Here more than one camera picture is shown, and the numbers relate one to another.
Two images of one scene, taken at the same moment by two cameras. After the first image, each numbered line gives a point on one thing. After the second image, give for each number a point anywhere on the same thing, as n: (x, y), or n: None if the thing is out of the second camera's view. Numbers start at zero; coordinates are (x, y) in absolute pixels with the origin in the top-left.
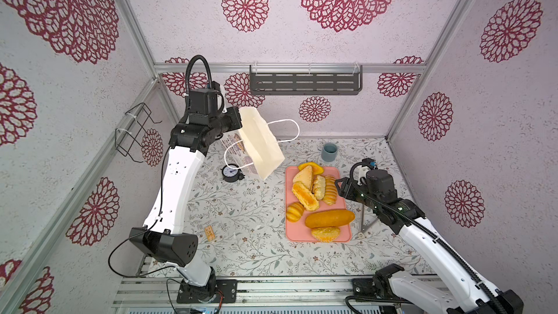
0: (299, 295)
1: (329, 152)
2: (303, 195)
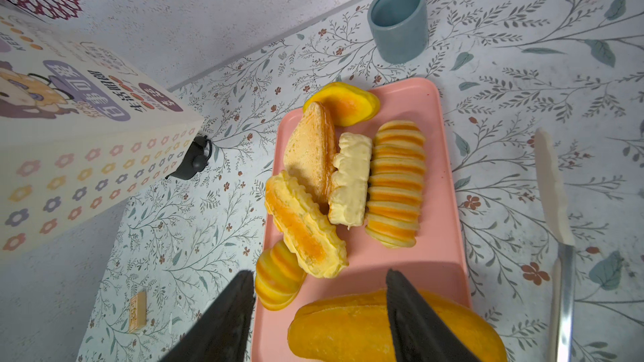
0: None
1: (399, 19)
2: (311, 241)
